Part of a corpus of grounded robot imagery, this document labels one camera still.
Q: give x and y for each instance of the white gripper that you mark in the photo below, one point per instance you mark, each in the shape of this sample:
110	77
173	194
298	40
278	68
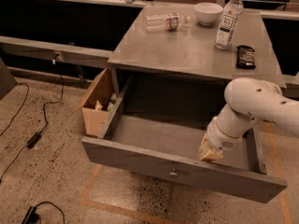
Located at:
219	139

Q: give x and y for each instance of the grey top drawer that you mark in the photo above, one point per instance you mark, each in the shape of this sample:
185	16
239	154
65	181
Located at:
156	128

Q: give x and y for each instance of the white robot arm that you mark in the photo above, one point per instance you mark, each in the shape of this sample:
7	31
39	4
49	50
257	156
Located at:
248	101

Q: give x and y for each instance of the grey drawer cabinet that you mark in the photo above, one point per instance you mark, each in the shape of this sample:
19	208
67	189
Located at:
180	76

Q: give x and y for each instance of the open cardboard box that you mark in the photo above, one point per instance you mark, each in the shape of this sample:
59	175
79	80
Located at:
96	104

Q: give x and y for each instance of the white ceramic bowl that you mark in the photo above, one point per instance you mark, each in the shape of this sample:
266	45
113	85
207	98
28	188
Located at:
207	13

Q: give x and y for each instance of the lying empty plastic bottle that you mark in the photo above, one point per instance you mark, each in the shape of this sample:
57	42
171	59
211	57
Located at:
165	22

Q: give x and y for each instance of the upright clear water bottle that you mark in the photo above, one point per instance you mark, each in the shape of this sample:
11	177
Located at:
229	18

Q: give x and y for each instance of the black power adapter with cable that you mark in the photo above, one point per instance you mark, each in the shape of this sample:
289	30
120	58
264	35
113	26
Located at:
37	135

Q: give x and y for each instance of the black plug with cable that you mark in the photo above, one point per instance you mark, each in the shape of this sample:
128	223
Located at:
31	216

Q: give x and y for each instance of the grey metal rail shelf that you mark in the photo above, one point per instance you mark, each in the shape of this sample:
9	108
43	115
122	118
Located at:
55	52

